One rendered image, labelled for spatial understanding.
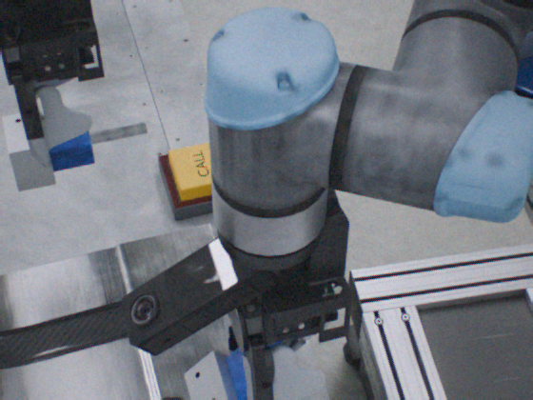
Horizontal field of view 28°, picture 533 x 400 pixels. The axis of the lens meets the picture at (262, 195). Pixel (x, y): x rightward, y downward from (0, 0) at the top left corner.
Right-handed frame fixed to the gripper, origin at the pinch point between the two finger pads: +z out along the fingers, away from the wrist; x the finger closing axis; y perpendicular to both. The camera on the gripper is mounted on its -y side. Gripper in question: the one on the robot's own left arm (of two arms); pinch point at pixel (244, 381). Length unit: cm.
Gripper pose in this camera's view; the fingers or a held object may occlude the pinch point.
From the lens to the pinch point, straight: 86.4
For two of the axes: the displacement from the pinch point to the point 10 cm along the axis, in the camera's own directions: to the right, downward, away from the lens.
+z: 0.0, 6.6, 7.5
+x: -2.8, -7.2, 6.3
